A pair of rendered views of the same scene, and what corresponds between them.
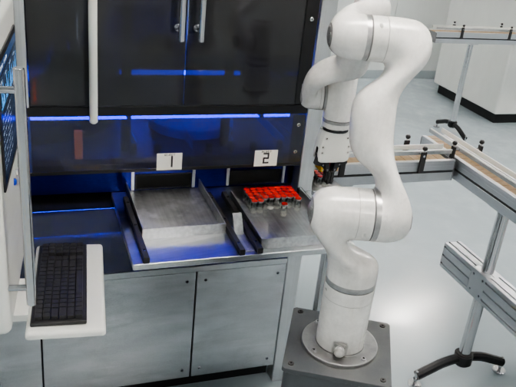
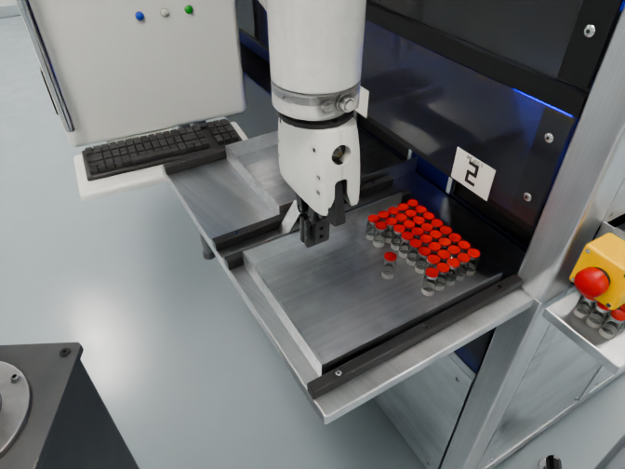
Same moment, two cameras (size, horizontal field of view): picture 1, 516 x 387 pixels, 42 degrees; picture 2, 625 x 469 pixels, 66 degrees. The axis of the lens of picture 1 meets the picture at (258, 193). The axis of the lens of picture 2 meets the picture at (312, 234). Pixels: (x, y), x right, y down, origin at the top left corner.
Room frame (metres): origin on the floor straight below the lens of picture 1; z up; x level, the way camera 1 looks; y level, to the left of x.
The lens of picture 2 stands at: (1.77, -0.63, 1.47)
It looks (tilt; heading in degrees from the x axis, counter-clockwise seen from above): 41 degrees down; 80
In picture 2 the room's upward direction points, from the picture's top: straight up
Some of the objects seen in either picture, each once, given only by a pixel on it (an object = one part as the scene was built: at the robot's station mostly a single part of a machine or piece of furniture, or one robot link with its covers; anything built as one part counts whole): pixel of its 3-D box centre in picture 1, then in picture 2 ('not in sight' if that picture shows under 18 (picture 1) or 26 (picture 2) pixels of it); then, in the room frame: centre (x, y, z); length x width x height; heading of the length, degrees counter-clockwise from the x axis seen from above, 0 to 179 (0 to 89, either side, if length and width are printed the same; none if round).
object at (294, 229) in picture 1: (282, 216); (367, 269); (1.96, -0.09, 0.90); 0.34 x 0.26 x 0.04; 21
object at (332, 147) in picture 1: (333, 143); (314, 148); (1.85, -0.21, 1.21); 0.10 x 0.08 x 0.11; 111
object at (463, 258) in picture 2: (269, 196); (429, 239); (2.08, -0.04, 0.90); 0.18 x 0.02 x 0.05; 111
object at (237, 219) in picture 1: (243, 231); (266, 228); (1.80, 0.03, 0.91); 0.14 x 0.03 x 0.06; 22
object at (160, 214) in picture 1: (173, 206); (319, 157); (1.94, 0.27, 0.90); 0.34 x 0.26 x 0.04; 21
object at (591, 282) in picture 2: not in sight; (593, 281); (2.22, -0.25, 0.99); 0.04 x 0.04 x 0.04; 21
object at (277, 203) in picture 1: (273, 202); (409, 248); (2.04, -0.06, 0.90); 0.18 x 0.02 x 0.05; 111
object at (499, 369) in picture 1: (461, 365); not in sight; (2.35, -0.96, 0.07); 0.50 x 0.08 x 0.14; 111
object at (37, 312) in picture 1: (61, 279); (164, 145); (1.57, 0.53, 0.82); 0.40 x 0.14 x 0.02; 16
